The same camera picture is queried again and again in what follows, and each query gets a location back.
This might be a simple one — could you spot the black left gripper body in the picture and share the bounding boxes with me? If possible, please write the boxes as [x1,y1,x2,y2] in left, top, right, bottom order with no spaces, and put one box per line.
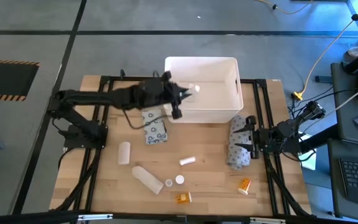
[139,77,180,110]

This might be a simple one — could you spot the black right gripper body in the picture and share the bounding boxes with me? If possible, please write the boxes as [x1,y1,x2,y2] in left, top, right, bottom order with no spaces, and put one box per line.
[252,126,273,157]

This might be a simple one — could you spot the small grey printed pouch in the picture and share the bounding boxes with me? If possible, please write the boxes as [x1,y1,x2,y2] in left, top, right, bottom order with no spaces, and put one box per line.
[141,108,169,146]

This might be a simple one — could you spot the orange pill bottle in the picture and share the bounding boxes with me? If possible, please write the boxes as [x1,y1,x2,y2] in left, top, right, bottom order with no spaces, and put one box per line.
[237,177,252,196]
[175,191,193,205]

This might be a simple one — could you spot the small white bottle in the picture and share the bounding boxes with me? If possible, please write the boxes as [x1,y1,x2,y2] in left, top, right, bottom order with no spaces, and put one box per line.
[117,141,132,166]

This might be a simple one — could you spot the long white bandage roll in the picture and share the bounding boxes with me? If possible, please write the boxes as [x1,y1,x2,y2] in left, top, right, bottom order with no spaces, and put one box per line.
[131,165,165,195]

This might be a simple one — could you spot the white perforated plastic basket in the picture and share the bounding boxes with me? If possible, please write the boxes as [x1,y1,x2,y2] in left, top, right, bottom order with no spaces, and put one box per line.
[163,56,245,124]

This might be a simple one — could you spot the large grey printed pouch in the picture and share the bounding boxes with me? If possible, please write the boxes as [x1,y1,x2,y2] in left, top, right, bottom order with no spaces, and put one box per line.
[226,114,252,171]

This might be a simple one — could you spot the black diagonal strut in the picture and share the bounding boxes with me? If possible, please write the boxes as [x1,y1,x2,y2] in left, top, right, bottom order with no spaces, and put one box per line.
[299,124,339,154]

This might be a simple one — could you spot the grey desk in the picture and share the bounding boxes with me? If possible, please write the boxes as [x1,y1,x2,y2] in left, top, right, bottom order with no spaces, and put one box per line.
[330,62,358,147]
[327,138,358,223]

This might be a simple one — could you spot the grey floor block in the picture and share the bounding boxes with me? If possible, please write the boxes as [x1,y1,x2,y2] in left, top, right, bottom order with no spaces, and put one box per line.
[314,75,333,84]

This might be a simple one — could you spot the black hazard-striped floor mat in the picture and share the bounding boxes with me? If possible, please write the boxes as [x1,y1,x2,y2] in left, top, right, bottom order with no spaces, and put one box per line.
[0,58,41,103]

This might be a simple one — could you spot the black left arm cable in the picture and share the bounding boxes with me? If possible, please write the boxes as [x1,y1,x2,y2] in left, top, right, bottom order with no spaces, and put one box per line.
[122,105,168,130]

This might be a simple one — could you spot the black aluminium table frame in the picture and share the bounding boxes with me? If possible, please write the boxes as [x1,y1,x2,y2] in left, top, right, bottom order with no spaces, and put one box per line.
[48,68,313,218]

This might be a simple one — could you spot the silver frame bracket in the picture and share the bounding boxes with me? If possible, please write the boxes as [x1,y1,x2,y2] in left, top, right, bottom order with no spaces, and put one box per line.
[249,217,287,224]
[76,213,114,222]

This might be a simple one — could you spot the black power cable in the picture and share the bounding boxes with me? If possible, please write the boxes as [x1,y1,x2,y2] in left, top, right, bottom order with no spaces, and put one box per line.
[287,88,358,125]

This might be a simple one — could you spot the white cable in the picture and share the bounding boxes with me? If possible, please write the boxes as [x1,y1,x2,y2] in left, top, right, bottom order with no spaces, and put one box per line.
[333,79,358,113]

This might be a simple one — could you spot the yellow cable with black plug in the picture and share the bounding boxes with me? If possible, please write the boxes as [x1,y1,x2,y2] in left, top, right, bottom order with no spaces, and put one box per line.
[255,0,313,16]

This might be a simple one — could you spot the black horizontal frame beam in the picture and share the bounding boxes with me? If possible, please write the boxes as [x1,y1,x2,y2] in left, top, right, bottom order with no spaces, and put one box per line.
[0,210,358,224]

